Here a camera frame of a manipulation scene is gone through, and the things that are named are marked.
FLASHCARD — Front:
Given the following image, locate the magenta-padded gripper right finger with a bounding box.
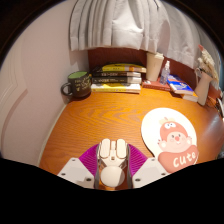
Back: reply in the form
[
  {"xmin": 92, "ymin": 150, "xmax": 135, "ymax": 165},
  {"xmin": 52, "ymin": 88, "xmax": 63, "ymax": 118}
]
[{"xmin": 125, "ymin": 143, "xmax": 171, "ymax": 190}]

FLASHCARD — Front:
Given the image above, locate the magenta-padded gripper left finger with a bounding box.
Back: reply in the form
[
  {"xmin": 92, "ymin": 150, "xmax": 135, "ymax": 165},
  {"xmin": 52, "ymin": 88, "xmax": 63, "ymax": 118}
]
[{"xmin": 57, "ymin": 143, "xmax": 101, "ymax": 190}]

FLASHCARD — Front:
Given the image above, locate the white computer mouse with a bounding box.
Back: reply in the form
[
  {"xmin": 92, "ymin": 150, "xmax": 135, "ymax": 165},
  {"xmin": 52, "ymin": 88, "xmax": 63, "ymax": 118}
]
[{"xmin": 96, "ymin": 138, "xmax": 131, "ymax": 188}]

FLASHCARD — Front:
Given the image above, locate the round white pink mouse pad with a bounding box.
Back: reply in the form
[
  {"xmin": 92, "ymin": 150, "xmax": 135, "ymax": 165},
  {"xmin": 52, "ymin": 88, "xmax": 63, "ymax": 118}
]
[{"xmin": 140, "ymin": 107, "xmax": 200, "ymax": 174}]

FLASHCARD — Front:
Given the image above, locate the dark green mug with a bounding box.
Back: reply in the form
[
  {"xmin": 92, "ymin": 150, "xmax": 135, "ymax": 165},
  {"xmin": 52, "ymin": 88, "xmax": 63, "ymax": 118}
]
[{"xmin": 60, "ymin": 70, "xmax": 93, "ymax": 100}]

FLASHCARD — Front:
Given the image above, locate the orange book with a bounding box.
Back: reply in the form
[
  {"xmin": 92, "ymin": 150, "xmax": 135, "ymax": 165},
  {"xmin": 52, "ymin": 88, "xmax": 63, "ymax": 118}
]
[{"xmin": 181, "ymin": 88, "xmax": 200, "ymax": 103}]

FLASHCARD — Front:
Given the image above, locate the red book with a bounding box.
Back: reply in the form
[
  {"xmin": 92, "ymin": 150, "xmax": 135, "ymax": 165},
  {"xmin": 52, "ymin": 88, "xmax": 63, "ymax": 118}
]
[{"xmin": 141, "ymin": 79, "xmax": 172, "ymax": 92}]

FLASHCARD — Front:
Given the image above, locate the yellow and white book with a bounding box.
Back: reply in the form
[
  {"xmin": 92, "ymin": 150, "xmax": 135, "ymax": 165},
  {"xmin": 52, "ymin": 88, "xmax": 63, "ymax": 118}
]
[{"xmin": 90, "ymin": 82, "xmax": 142, "ymax": 94}]

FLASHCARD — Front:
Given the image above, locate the blue book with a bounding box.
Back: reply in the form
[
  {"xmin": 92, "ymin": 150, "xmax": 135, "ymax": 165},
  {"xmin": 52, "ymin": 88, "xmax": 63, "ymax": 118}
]
[{"xmin": 166, "ymin": 74, "xmax": 195, "ymax": 96}]

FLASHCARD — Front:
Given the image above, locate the clear spray bottle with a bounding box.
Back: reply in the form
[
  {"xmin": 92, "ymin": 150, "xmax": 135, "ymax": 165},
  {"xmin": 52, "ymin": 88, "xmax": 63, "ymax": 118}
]
[{"xmin": 159, "ymin": 59, "xmax": 171, "ymax": 86}]

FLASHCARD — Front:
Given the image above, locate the white pitcher vase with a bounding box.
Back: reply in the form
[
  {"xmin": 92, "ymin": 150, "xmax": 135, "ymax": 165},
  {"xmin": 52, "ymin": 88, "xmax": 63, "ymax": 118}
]
[{"xmin": 194, "ymin": 68, "xmax": 214, "ymax": 107}]

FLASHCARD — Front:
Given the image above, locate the cream travel tumbler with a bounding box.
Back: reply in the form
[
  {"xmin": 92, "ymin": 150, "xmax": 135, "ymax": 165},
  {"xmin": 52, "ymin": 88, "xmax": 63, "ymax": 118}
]
[{"xmin": 145, "ymin": 51, "xmax": 165, "ymax": 83}]

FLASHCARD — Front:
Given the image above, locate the white curtain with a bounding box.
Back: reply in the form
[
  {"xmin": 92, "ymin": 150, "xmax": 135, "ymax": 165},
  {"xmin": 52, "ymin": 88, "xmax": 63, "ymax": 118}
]
[{"xmin": 68, "ymin": 0, "xmax": 209, "ymax": 70}]

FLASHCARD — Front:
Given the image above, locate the white wall panel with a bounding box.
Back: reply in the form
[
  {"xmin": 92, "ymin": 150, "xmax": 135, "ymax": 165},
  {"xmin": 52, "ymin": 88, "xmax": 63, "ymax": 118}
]
[{"xmin": 0, "ymin": 59, "xmax": 29, "ymax": 158}]

